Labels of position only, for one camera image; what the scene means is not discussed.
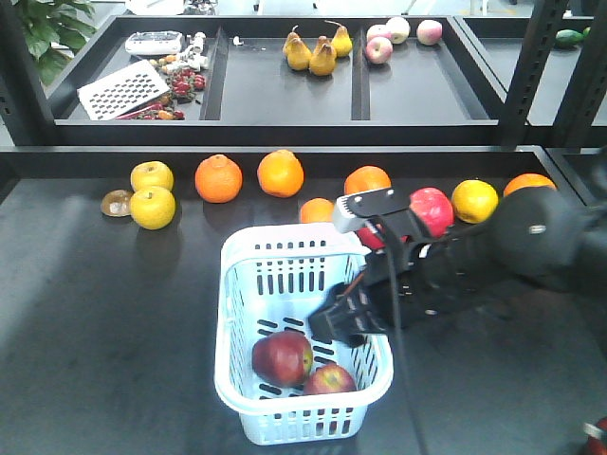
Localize large round orange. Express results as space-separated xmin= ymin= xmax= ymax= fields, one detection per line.
xmin=343 ymin=165 xmax=392 ymax=195

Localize green potted plant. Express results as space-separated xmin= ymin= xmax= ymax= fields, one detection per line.
xmin=11 ymin=0 xmax=96 ymax=86

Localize black shelf upright post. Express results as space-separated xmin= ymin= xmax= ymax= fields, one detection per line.
xmin=498 ymin=1 xmax=606 ymax=148

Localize brown pear right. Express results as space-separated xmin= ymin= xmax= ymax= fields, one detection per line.
xmin=325 ymin=20 xmax=353 ymax=58

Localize pink apple top shelf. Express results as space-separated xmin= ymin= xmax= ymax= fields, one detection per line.
xmin=365 ymin=36 xmax=393 ymax=64

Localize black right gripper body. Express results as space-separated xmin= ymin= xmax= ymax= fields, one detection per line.
xmin=360 ymin=223 xmax=503 ymax=328

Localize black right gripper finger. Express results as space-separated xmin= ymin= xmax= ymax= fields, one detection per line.
xmin=348 ymin=303 xmax=389 ymax=348
xmin=308 ymin=282 xmax=351 ymax=342

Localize pale apple top shelf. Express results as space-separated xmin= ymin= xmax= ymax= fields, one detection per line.
xmin=385 ymin=16 xmax=411 ymax=45

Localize pink peach top shelf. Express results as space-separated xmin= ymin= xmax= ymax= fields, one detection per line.
xmin=416 ymin=19 xmax=443 ymax=46

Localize white kitchen scale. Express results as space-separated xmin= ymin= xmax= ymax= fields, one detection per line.
xmin=124 ymin=30 xmax=183 ymax=56

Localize pink red smooth apple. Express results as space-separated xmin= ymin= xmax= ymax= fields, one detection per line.
xmin=410 ymin=187 xmax=454 ymax=238

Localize orange with nub far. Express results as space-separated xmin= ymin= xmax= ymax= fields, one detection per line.
xmin=194 ymin=154 xmax=243 ymax=203

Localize large orange with nub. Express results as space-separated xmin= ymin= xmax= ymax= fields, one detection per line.
xmin=503 ymin=173 xmax=557 ymax=196

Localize brown pear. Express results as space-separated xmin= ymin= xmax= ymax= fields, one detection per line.
xmin=309 ymin=36 xmax=337 ymax=77
xmin=283 ymin=25 xmax=312 ymax=71
xmin=325 ymin=20 xmax=353 ymax=58

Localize light blue plastic basket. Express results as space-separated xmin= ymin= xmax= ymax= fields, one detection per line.
xmin=214 ymin=223 xmax=394 ymax=446

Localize white metal grater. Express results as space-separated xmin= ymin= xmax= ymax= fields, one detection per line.
xmin=77 ymin=61 xmax=170 ymax=120

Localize wood and black display stand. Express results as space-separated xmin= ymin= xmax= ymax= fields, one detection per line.
xmin=1 ymin=5 xmax=606 ymax=454

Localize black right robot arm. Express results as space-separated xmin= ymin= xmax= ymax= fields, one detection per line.
xmin=308 ymin=187 xmax=606 ymax=347

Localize brown pear front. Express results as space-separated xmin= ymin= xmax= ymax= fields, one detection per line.
xmin=309 ymin=36 xmax=337 ymax=77

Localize yellow pear fruit rear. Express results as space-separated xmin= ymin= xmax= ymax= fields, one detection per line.
xmin=130 ymin=161 xmax=175 ymax=191

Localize brown mushroom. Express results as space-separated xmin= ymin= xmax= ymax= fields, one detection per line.
xmin=101 ymin=190 xmax=133 ymax=217

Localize yellow orange fruit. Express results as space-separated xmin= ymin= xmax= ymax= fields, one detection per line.
xmin=451 ymin=179 xmax=499 ymax=224

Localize small mandarin left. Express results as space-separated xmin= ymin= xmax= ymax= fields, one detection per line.
xmin=299 ymin=198 xmax=334 ymax=224

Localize yellow brown pear fruit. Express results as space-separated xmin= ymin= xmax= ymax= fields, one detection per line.
xmin=130 ymin=186 xmax=176 ymax=230

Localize dark red yellow-top apple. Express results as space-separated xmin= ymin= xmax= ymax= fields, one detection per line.
xmin=251 ymin=331 xmax=313 ymax=388

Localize brown pear left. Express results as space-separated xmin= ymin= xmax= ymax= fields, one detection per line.
xmin=283 ymin=25 xmax=312 ymax=71

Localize green avocado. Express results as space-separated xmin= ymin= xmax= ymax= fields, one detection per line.
xmin=554 ymin=28 xmax=584 ymax=48

